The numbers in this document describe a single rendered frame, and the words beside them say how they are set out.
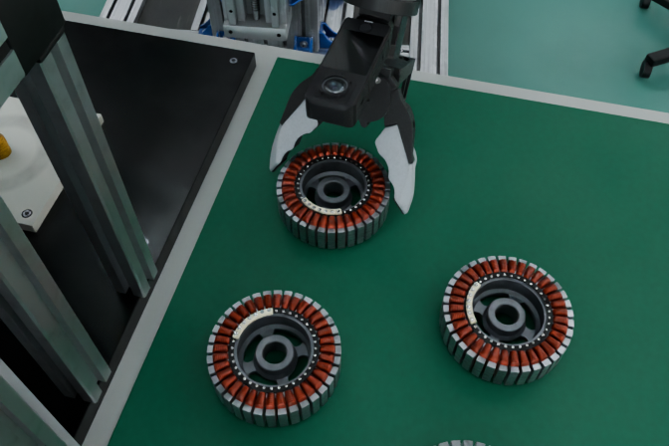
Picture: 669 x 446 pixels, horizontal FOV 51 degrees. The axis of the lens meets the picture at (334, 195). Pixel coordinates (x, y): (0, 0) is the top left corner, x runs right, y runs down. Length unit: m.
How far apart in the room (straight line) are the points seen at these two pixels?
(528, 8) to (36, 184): 1.73
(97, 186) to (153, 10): 1.36
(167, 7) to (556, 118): 1.24
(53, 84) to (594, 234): 0.52
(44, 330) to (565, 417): 0.41
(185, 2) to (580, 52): 1.09
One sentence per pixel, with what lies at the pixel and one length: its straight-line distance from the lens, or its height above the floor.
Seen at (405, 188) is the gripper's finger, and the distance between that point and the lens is 0.68.
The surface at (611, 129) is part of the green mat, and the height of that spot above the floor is 0.75.
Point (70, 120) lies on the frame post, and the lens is 0.48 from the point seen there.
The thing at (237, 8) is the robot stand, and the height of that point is 0.39.
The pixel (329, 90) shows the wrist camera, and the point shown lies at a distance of 0.58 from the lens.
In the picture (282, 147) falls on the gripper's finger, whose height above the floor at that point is 0.80.
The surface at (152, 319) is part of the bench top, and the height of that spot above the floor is 0.75.
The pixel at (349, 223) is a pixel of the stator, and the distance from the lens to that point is 0.66.
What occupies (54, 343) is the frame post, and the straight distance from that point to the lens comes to 0.53.
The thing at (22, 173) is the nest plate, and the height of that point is 0.78.
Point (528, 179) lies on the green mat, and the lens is 0.76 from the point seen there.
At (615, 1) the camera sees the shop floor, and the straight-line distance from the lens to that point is 2.34.
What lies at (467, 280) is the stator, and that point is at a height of 0.79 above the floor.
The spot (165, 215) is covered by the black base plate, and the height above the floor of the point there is 0.77.
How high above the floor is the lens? 1.33
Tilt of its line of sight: 53 degrees down
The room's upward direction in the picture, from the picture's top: straight up
